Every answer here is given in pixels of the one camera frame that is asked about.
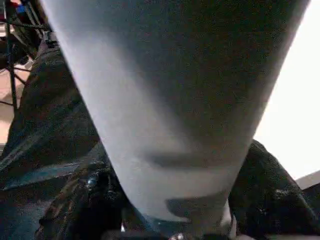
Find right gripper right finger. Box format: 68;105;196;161
228;139;320;240

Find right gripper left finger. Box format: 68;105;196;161
38;162;132;240

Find white plastic table leg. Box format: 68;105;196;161
39;0;312;237

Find black metal stand frame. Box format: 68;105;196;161
0;0;53;111

